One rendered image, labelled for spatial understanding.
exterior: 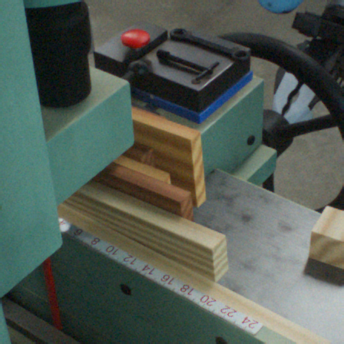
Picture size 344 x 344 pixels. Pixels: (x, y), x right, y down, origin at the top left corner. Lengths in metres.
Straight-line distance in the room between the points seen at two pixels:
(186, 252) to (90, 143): 0.12
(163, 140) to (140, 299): 0.15
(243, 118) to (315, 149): 1.48
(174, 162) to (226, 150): 0.14
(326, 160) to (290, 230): 1.53
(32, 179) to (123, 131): 0.16
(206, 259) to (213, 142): 0.20
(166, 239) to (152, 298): 0.05
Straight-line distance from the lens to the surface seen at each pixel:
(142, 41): 0.88
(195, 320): 0.71
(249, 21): 2.98
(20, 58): 0.57
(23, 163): 0.61
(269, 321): 0.69
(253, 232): 0.83
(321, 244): 0.80
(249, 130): 0.95
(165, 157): 0.78
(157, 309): 0.74
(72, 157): 0.71
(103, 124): 0.73
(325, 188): 2.28
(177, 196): 0.72
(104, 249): 0.74
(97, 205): 0.76
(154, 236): 0.73
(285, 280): 0.79
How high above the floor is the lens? 1.48
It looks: 40 degrees down
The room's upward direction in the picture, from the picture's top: 3 degrees counter-clockwise
